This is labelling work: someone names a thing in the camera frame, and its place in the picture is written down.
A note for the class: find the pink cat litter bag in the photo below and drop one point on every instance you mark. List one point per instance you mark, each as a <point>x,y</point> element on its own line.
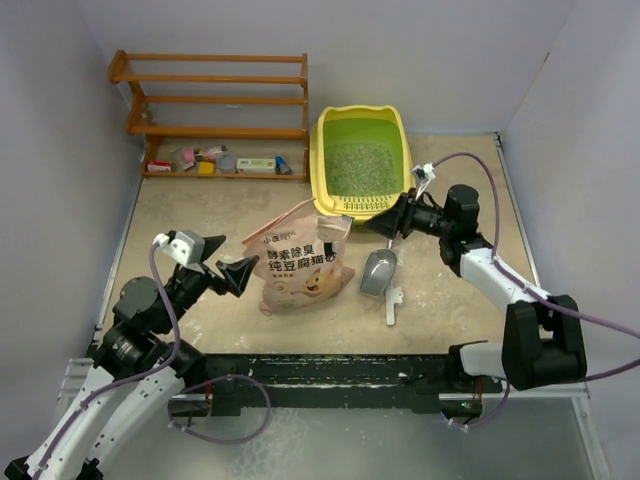
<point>301,258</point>

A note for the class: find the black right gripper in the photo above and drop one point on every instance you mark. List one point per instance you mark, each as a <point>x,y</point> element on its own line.
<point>386,222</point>

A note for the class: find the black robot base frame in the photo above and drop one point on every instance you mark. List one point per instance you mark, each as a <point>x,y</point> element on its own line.
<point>422,383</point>

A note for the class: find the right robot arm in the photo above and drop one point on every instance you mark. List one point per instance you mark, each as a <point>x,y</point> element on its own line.
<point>464,250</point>

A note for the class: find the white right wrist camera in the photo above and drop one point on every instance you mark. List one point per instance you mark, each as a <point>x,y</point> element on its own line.
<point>424,176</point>

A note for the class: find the yellow green litter box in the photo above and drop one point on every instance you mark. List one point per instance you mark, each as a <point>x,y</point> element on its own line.
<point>381,124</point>

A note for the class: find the white rectangular box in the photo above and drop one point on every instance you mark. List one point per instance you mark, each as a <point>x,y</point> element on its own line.
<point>260,166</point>

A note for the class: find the grey metal litter scoop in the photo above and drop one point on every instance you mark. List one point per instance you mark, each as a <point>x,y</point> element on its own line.
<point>379,270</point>

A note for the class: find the wooden shelf rack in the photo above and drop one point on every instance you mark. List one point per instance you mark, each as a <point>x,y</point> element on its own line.
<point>140,120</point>

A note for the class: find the red white small box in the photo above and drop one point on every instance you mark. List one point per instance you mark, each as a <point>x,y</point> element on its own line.
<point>159,166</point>

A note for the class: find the blue grey bottle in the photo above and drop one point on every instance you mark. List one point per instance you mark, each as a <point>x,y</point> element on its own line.
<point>282,167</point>

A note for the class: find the pink small package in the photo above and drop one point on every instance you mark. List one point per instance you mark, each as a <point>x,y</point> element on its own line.
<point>189,158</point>

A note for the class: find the green litter granules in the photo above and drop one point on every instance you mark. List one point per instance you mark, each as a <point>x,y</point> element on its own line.
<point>361,168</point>

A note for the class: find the clear plastic cup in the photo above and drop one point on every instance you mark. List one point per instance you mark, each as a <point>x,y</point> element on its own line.
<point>226,163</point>

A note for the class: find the yellow sponge block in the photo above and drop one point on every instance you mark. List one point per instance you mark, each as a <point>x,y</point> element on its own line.
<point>205,168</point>

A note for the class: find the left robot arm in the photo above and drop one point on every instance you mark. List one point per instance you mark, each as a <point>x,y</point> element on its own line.
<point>140,364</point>

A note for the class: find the white bag sealing clip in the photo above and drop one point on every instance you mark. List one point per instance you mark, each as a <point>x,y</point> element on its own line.
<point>394,296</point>

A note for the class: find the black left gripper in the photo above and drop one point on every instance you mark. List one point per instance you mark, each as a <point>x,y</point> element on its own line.
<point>235,274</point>

